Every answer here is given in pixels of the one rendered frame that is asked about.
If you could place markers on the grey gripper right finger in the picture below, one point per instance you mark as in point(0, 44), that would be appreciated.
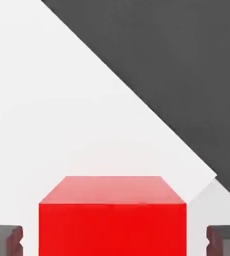
point(227, 243)

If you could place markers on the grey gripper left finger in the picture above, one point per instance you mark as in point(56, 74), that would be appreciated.
point(2, 242)

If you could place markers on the small red cube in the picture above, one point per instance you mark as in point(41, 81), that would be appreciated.
point(112, 224)

